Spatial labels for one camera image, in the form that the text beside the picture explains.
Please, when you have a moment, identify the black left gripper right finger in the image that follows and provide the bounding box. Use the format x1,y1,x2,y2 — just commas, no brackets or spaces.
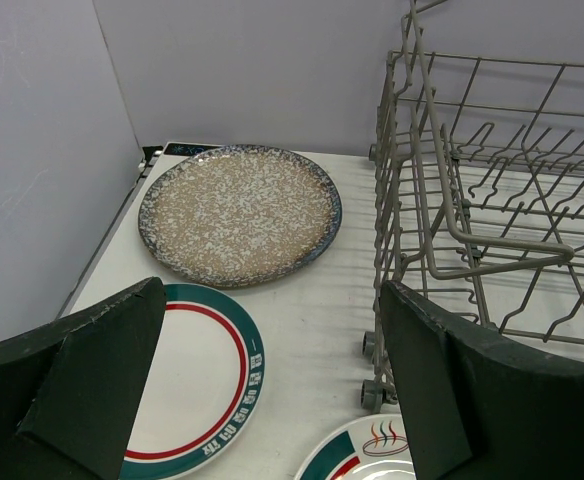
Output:
379,281,584,479

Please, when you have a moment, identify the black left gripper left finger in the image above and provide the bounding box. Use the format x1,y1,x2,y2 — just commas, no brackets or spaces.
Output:
0,277,166,479

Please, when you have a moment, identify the white plate steam logo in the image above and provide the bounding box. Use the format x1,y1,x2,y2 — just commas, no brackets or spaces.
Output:
295,414,416,480

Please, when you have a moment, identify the white plate green red rim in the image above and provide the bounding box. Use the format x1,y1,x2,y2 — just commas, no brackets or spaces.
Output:
119,284,266,479

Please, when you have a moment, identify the speckled brown round plate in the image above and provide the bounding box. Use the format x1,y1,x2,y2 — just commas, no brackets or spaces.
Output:
137,145,343,288

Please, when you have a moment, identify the dark logo sticker left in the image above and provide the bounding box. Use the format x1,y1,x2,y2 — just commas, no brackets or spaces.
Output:
162,142,218,157

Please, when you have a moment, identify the grey wire dish rack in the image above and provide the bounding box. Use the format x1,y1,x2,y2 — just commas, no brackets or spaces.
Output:
360,0,584,413

